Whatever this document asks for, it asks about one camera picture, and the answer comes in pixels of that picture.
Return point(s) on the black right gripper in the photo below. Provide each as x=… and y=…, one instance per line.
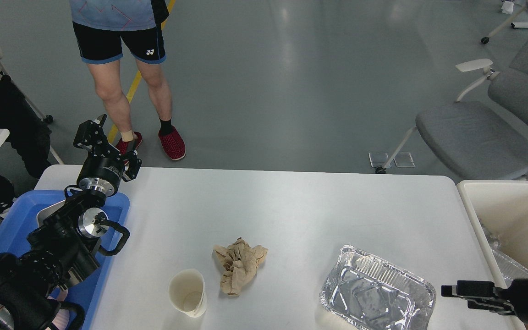
x=484, y=295

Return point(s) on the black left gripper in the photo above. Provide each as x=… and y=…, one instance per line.
x=100, y=172

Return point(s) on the square stainless steel tray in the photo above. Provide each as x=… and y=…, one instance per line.
x=47, y=212

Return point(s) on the pink HOME mug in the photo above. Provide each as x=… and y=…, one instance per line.
x=62, y=318

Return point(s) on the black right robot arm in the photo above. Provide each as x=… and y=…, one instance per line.
x=484, y=295

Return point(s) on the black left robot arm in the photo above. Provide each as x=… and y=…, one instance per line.
x=64, y=246

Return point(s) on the cream plastic bin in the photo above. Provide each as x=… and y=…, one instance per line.
x=498, y=208

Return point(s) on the standing person in shorts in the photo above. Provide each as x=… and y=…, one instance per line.
x=102, y=28

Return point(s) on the aluminium foil tray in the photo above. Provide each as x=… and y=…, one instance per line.
x=371, y=293

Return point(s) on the blue plastic tray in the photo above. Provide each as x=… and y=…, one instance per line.
x=21, y=221

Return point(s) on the cream paper cup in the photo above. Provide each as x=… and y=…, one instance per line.
x=187, y=292

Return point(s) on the crumpled brown paper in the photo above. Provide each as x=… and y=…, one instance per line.
x=240, y=262

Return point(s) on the grey office chair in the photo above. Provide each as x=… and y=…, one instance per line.
x=469, y=137

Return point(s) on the white chair base far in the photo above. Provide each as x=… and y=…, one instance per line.
x=511, y=20

